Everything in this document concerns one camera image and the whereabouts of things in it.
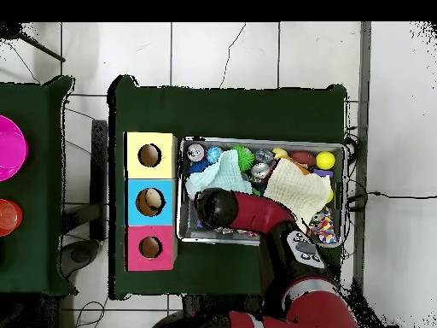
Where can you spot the green cloth side table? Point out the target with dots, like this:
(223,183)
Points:
(37,266)

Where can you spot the yellow ball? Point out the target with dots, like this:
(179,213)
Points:
(326,160)

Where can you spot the silver can with open top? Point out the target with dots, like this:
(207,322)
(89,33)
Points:
(260,171)

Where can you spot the blue spiky ball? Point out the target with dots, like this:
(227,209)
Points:
(198,167)

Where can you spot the silver can with pull tab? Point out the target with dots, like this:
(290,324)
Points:
(196,152)

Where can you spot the wooden box with three holes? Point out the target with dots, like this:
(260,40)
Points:
(133,205)

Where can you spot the clear mesh bin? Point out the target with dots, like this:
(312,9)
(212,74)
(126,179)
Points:
(194,236)

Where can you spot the dark green table cloth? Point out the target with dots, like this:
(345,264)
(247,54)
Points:
(225,109)

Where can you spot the pink bowl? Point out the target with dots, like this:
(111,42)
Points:
(10,148)

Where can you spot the brown toy football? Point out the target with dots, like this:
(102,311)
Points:
(303,158)

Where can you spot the large green spiky ball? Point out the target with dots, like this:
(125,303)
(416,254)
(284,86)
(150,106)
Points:
(242,157)

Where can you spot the cream yellow muslin cloth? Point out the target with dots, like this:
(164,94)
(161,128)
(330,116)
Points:
(293,184)

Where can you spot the small globe ball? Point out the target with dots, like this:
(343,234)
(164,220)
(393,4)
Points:
(215,154)

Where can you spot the red cup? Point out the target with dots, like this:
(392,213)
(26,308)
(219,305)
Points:
(9,217)

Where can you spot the black floor stand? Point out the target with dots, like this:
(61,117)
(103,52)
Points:
(99,178)

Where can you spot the mint green muslin cloth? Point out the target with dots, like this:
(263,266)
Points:
(218,179)

